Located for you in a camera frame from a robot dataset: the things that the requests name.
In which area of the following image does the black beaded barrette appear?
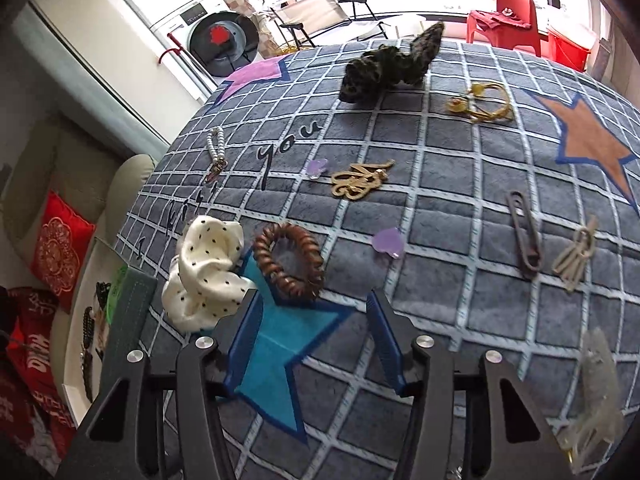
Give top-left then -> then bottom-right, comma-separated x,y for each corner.
80,350 -> 93,403

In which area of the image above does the black claw hair clip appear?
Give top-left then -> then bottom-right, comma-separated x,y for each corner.
96,282 -> 112,312

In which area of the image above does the clear plastic hair claw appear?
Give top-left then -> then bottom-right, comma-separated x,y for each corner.
558,327 -> 624,474

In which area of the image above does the red printed fabric cushion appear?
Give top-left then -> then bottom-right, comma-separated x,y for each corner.
1,287 -> 76,468

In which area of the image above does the white polka dot scrunchie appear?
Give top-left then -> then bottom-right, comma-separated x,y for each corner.
162,214 -> 256,333

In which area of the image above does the brown paperclip hair clip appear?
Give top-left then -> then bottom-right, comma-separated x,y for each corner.
506,190 -> 542,280

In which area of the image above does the red embroidered cushion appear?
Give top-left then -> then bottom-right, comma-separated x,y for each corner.
30,191 -> 96,313

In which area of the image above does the purple heart hair clip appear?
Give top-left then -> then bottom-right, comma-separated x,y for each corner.
371,228 -> 405,259

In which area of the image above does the grey plaid star bedspread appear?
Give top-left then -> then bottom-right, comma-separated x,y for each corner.
115,42 -> 639,479

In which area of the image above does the beige sofa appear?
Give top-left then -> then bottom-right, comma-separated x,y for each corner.
2,118 -> 155,403

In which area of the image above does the gold script hair clip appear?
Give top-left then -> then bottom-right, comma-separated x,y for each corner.
331,159 -> 395,200

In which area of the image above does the white pearl hair clip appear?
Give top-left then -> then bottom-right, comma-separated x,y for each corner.
205,126 -> 228,183

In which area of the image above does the small lilac hair clip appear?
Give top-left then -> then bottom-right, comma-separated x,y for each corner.
305,158 -> 329,180

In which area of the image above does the red plastic bin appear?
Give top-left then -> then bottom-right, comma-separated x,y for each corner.
548,25 -> 597,73

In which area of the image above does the dark leopard print scrunchie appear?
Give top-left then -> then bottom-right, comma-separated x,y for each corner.
338,21 -> 445,104

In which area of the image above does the white washing machine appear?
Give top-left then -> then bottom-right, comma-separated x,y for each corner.
152,0 -> 259,103

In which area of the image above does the red plastic chair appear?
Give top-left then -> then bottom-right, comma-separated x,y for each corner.
465,0 -> 541,58

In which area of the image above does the black folding chair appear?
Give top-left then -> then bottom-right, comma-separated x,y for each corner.
269,0 -> 388,50

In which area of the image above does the brown spiral hair tie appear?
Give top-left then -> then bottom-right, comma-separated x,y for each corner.
250,221 -> 326,304

